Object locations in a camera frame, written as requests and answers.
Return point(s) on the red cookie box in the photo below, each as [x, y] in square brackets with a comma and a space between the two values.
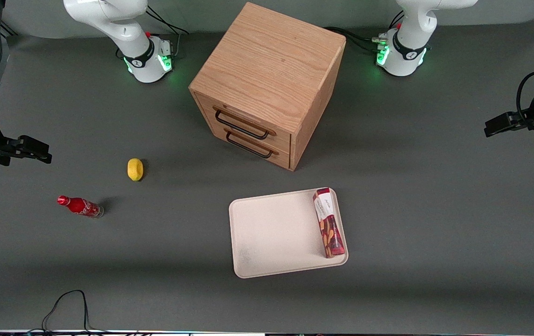
[330, 228]

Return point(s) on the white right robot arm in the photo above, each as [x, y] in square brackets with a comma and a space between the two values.
[108, 14]

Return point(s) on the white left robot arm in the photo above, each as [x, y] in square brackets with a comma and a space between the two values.
[411, 28]

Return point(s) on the cream plastic tray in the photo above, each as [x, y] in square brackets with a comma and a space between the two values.
[276, 233]

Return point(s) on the red cola bottle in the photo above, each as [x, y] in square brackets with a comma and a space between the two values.
[80, 206]

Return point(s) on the yellow lemon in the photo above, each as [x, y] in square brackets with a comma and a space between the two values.
[135, 169]

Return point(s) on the wooden drawer front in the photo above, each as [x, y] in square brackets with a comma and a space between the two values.
[281, 139]
[282, 156]

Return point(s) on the wooden drawer cabinet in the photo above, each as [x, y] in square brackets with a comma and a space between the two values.
[271, 60]

